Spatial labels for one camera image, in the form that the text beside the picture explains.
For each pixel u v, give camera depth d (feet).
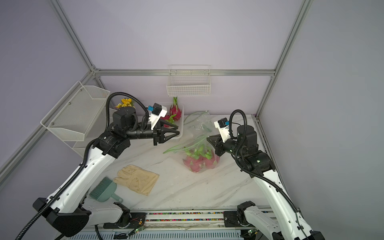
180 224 2.40
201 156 2.48
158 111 1.64
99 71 3.03
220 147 1.87
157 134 1.67
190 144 2.41
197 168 2.66
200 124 3.66
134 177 2.89
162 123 1.87
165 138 1.80
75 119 2.55
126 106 1.60
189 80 3.13
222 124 1.81
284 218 1.25
